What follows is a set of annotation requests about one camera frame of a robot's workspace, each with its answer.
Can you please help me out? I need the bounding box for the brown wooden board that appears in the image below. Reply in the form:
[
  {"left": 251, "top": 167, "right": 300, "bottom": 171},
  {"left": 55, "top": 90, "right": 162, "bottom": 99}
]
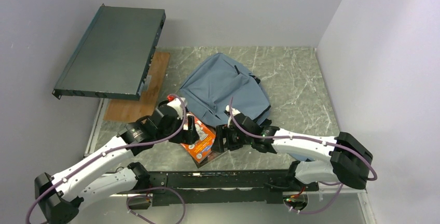
[{"left": 103, "top": 52, "right": 170, "bottom": 122}]

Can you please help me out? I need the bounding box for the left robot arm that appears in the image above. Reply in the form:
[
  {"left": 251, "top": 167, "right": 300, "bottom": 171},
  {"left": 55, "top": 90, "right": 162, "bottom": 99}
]
[{"left": 26, "top": 94, "right": 196, "bottom": 223}]

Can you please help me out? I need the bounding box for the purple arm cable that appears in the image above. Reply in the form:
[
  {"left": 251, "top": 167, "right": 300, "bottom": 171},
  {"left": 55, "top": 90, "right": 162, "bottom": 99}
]
[
  {"left": 228, "top": 97, "right": 378, "bottom": 216},
  {"left": 25, "top": 94, "right": 188, "bottom": 224}
]

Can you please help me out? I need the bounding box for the blue backpack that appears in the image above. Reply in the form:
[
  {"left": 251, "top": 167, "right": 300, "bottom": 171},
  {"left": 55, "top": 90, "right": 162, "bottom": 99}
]
[{"left": 179, "top": 53, "right": 271, "bottom": 127}]

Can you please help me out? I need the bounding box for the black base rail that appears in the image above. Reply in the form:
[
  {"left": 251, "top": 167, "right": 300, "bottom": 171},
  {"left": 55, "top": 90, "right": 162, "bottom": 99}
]
[{"left": 128, "top": 169, "right": 319, "bottom": 206}]

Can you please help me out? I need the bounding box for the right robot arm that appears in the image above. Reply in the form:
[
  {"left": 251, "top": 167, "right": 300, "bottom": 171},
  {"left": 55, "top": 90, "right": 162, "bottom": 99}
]
[{"left": 212, "top": 112, "right": 377, "bottom": 190}]

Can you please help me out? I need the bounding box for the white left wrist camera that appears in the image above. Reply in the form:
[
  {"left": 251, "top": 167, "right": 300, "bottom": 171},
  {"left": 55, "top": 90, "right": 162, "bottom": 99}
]
[{"left": 166, "top": 94, "right": 187, "bottom": 120}]

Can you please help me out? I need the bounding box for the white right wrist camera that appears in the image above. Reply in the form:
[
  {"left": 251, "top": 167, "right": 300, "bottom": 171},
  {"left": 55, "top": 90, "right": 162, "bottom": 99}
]
[{"left": 225, "top": 105, "right": 241, "bottom": 117}]

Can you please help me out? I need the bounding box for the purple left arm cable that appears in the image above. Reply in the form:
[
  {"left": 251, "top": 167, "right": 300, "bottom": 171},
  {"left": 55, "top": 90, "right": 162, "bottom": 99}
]
[{"left": 25, "top": 94, "right": 188, "bottom": 224}]

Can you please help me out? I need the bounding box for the dark cover book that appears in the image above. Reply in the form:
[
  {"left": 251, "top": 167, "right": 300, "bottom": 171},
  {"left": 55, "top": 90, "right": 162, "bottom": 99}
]
[{"left": 192, "top": 150, "right": 224, "bottom": 169}]

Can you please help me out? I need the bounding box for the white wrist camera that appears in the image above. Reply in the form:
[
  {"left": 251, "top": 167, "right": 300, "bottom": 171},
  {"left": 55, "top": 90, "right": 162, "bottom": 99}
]
[
  {"left": 166, "top": 94, "right": 187, "bottom": 120},
  {"left": 225, "top": 105, "right": 241, "bottom": 117}
]

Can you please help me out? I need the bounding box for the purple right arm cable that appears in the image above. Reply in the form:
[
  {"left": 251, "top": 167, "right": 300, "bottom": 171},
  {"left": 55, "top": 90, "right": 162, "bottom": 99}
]
[{"left": 228, "top": 97, "right": 378, "bottom": 216}]

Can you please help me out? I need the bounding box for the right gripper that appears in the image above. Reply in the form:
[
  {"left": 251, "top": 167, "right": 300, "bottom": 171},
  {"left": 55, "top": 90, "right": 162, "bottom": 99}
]
[{"left": 211, "top": 123, "right": 253, "bottom": 152}]

